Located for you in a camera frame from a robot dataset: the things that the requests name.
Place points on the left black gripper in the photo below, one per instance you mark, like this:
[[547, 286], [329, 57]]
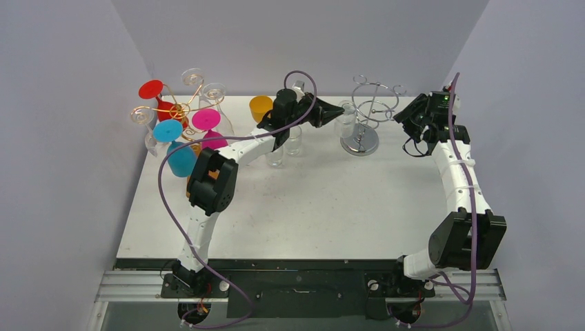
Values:
[[322, 112]]

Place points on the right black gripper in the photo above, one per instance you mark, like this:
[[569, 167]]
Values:
[[408, 116]]

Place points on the clear etched glass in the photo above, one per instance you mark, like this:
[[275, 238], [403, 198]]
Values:
[[275, 158], [294, 141], [344, 124]]

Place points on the pink wine glass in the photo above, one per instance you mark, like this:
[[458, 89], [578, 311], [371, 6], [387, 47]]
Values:
[[213, 124]]

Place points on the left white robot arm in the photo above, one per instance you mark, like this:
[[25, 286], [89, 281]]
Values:
[[211, 185]]

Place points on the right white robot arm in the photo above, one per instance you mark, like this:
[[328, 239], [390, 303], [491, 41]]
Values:
[[471, 233]]

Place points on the clear wine glass back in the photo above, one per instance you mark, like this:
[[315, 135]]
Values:
[[211, 96]]

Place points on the clear wine glass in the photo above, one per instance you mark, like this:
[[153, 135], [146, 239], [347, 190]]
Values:
[[153, 146], [211, 96]]

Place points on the wooden rack base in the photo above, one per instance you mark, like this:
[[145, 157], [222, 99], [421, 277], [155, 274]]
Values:
[[214, 174]]

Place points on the blue wine glass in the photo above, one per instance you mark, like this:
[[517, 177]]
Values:
[[182, 161]]

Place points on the red wine glass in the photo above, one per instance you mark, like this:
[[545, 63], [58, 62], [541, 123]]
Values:
[[165, 110]]

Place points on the clear wine glass left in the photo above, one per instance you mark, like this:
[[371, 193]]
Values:
[[153, 146]]

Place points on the yellow plastic goblet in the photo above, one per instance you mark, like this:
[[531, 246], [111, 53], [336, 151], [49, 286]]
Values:
[[260, 106]]

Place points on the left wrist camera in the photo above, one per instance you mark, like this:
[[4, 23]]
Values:
[[299, 87]]

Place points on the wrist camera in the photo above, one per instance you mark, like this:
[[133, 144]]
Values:
[[450, 90], [299, 87]]

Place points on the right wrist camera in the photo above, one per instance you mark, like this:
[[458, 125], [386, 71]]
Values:
[[450, 90]]

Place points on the chrome wire glass rack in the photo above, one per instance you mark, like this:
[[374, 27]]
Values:
[[371, 113]]

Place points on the gold wire glass rack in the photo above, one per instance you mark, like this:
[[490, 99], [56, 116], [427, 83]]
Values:
[[144, 115]]

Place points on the aluminium rail frame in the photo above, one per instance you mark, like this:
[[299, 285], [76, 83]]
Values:
[[146, 287]]

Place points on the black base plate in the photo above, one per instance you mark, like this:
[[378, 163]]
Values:
[[288, 288]]

